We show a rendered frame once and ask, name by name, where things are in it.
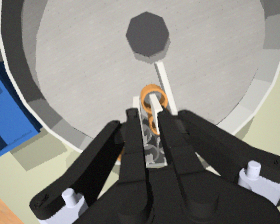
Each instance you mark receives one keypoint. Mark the blue square tray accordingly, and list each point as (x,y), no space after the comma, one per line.
(12,126)

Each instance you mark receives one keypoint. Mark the grey round turning table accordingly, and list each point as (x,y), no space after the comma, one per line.
(77,64)

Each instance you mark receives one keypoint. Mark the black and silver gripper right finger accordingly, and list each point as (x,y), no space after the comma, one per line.
(230,157)

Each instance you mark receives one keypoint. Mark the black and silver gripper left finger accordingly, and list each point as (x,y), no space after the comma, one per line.
(65,199)

